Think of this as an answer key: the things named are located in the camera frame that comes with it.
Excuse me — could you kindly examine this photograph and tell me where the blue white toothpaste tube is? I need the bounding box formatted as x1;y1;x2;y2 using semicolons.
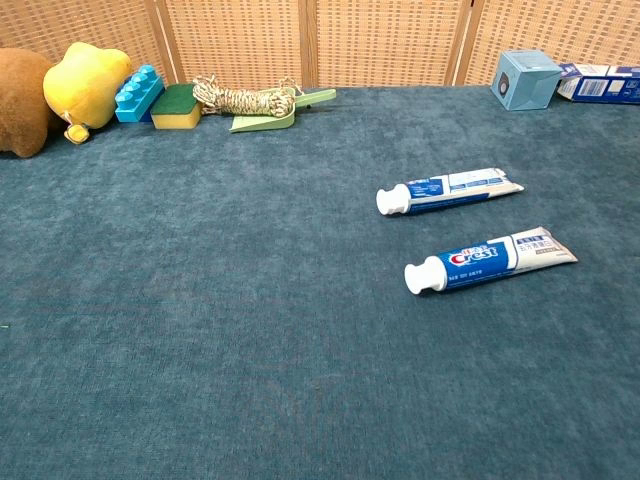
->
375;167;526;217
403;226;579;297

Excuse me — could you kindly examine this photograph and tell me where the light green dustpan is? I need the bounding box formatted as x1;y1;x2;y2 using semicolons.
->
229;78;338;134

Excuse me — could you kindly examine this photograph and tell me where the teal table cloth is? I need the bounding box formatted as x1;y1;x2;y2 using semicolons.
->
0;84;640;480

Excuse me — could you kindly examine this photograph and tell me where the green yellow sponge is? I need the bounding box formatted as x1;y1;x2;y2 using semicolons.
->
150;83;203;131

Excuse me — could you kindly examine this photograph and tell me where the woven wicker folding screen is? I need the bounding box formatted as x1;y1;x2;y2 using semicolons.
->
0;0;640;89

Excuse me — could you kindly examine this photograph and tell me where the blue plastic building block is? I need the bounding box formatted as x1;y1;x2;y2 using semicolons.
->
114;64;166;124

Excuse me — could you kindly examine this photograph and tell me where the light blue cube box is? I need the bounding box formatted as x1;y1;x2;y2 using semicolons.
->
490;48;564;112

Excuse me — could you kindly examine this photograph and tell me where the yellow pear plush toy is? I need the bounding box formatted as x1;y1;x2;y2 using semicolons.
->
42;41;134;146

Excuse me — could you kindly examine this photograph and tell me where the blue white carton box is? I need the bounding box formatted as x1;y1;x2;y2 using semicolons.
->
556;62;640;105

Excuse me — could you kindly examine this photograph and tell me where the brown plush toy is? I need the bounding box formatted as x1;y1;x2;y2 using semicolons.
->
0;47;64;160

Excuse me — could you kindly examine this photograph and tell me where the coiled beige rope bundle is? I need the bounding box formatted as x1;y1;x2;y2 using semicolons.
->
192;73;297;119

